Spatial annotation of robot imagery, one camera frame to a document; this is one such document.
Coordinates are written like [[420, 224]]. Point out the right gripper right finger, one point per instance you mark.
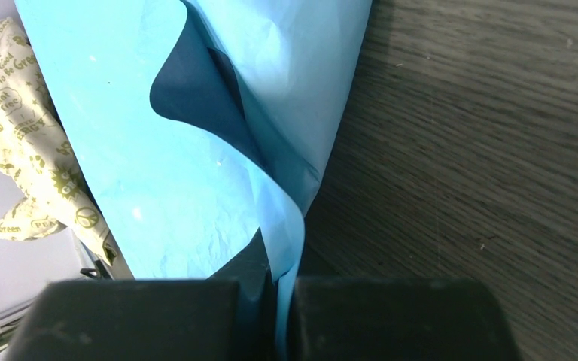
[[336, 318]]

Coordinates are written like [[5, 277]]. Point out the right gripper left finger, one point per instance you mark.
[[229, 316]]

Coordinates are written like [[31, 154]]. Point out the blue wrapping paper sheet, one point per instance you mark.
[[199, 124]]

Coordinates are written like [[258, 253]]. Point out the cream patterned cloth bag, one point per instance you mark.
[[36, 154]]

